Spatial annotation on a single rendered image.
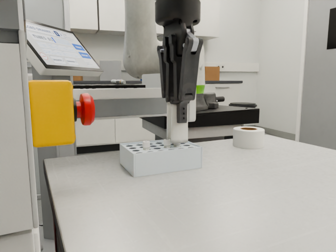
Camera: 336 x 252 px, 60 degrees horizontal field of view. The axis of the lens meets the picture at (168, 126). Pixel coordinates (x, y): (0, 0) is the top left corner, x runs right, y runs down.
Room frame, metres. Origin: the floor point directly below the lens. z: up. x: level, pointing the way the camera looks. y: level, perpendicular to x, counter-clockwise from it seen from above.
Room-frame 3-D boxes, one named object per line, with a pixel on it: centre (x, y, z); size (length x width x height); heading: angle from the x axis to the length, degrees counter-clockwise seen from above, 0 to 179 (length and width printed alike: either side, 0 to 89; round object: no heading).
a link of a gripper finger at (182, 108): (0.48, -0.03, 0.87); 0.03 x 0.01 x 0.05; 24
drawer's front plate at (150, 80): (0.77, 0.01, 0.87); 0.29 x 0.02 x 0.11; 26
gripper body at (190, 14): (0.50, -0.02, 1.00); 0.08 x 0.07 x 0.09; 24
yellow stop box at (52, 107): (0.34, 0.14, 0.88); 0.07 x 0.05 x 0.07; 26
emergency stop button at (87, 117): (0.36, 0.11, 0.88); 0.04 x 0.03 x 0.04; 26
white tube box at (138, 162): (0.50, 0.01, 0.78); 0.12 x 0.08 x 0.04; 114
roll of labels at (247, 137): (0.66, -0.19, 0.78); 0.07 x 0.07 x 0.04
